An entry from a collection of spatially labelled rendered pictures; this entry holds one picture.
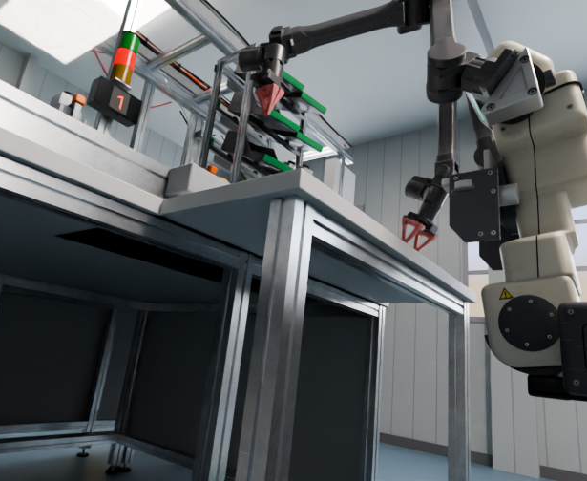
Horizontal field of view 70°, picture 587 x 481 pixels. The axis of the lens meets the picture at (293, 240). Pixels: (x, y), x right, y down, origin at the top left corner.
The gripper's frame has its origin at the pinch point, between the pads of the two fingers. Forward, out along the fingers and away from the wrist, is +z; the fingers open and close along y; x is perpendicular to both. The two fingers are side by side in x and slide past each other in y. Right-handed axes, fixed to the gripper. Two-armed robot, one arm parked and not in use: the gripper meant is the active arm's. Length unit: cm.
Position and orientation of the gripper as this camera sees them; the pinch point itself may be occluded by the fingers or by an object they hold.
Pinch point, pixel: (266, 112)
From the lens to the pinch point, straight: 115.7
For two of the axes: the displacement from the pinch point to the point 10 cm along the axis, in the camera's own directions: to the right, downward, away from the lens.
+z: -1.1, 9.6, -2.6
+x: 8.1, -0.6, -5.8
